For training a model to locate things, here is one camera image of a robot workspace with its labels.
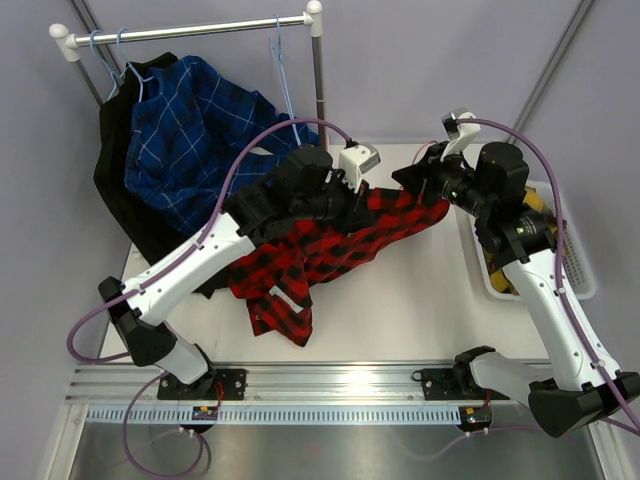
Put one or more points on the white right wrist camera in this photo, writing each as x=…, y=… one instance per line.
x=461, y=128

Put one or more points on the black garment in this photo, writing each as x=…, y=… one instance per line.
x=145, y=227

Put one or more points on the aluminium mounting rail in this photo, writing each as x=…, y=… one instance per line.
x=349, y=383

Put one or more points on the light blue wire hanger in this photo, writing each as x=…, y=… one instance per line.
x=276, y=49

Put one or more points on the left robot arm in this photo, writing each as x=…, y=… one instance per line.
x=307, y=185

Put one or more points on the red black checked shirt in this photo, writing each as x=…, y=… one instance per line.
x=275, y=280

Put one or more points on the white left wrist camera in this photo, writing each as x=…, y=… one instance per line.
x=356, y=161

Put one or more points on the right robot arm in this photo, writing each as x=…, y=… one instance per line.
x=584, y=383

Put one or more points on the yellow plaid shirt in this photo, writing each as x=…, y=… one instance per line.
x=499, y=283

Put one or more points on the blue plaid shirt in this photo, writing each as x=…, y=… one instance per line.
x=186, y=134

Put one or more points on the blue hanger on rack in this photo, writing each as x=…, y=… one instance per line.
x=114, y=77
x=129, y=66

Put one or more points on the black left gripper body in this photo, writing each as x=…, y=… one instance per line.
x=333, y=203

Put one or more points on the white perforated basket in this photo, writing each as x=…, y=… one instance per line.
x=575, y=261

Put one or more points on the white slotted cable duct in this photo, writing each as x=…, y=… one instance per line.
x=236, y=414

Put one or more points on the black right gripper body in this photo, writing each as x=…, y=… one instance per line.
x=449, y=181

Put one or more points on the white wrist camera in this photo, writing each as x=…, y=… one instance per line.
x=461, y=128
x=356, y=161

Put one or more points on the metal clothes rack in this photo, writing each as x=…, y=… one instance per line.
x=69, y=44

